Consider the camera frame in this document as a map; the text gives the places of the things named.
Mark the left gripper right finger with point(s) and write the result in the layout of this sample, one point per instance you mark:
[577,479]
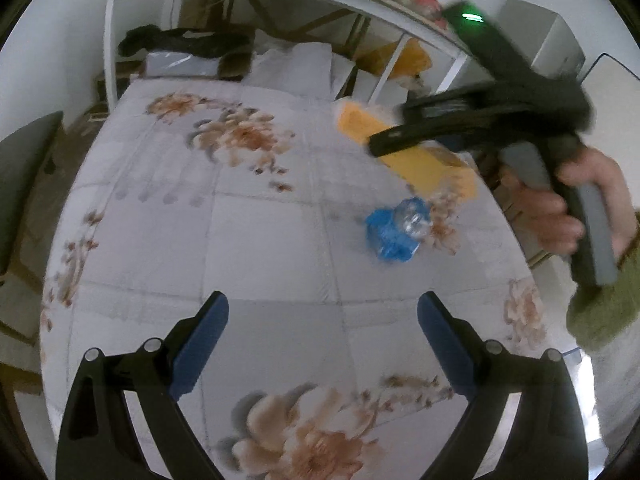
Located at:
[547,439]

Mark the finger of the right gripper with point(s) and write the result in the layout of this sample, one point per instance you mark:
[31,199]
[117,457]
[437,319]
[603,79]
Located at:
[451,101]
[461,131]

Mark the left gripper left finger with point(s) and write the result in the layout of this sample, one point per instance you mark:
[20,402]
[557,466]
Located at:
[97,439]

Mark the blue wrapper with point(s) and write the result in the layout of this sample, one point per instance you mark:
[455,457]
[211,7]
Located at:
[395,234]

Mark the green sleeve forearm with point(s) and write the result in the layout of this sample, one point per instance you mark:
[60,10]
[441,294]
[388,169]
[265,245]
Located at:
[600,316]

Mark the right hand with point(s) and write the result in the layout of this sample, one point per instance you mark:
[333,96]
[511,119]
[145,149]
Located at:
[555,217]

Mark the orange plastic bag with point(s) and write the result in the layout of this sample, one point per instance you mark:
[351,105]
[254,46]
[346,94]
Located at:
[412,61]

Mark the grey refrigerator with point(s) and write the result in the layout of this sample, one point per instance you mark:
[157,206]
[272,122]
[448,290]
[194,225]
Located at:
[542,37]

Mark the white plastic bag under shelf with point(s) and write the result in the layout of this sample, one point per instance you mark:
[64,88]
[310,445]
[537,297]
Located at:
[310,70]

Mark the floral tablecloth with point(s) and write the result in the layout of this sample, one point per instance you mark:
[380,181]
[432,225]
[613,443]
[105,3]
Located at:
[322,372]

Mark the black cloth under shelf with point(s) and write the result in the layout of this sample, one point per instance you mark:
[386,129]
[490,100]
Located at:
[150,38]

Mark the dark cushioned chair left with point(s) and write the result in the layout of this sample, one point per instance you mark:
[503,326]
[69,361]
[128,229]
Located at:
[22,154]

